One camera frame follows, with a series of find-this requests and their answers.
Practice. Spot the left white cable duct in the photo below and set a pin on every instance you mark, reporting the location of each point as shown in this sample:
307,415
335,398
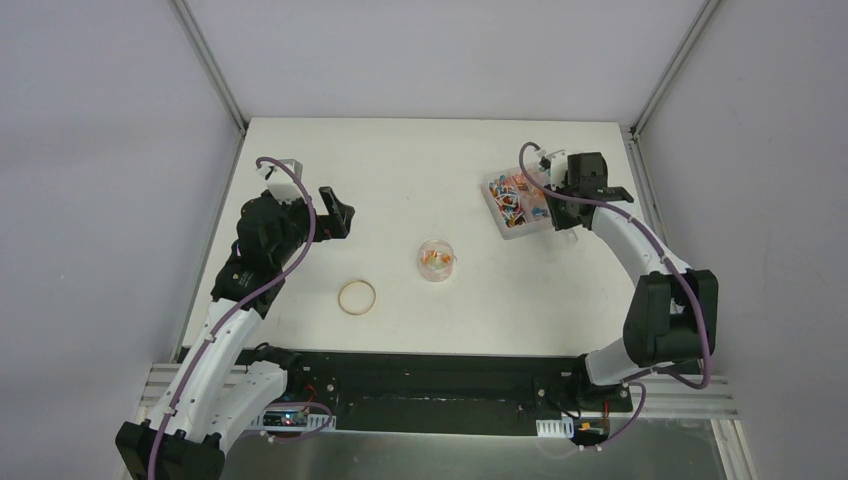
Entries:
297,420

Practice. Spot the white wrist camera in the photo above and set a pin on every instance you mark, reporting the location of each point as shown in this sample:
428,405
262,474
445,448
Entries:
281,177
553,166

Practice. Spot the right aluminium frame post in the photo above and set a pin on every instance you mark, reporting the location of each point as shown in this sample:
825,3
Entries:
676,64

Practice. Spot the right white cable duct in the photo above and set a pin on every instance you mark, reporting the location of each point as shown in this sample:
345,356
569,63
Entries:
555,428

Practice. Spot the aluminium frame post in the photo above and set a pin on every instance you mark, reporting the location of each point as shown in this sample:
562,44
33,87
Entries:
206,58
676,64

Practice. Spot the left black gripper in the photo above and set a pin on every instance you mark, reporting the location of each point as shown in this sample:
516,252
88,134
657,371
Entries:
318,219

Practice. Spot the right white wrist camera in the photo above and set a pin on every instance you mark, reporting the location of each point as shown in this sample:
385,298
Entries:
553,166

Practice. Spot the clear compartment candy box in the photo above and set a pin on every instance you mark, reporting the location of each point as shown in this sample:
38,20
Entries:
517,206

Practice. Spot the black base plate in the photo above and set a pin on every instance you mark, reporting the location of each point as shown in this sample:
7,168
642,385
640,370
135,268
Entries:
439,394

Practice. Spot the left aluminium frame post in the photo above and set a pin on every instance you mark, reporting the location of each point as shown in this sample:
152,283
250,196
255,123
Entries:
206,58

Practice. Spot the clear plastic jar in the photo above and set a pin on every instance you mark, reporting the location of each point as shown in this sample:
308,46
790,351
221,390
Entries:
436,260

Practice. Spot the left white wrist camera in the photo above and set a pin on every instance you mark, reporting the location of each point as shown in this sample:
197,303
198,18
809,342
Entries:
281,177

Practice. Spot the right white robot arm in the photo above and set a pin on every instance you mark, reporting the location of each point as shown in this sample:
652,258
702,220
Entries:
672,315

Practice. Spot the white cable duct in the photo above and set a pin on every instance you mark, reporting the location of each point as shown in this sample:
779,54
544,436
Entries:
297,420
555,428

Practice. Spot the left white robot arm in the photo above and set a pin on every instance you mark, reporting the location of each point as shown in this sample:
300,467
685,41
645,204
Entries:
190,430

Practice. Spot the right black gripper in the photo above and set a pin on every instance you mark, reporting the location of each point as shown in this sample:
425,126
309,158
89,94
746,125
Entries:
561,222

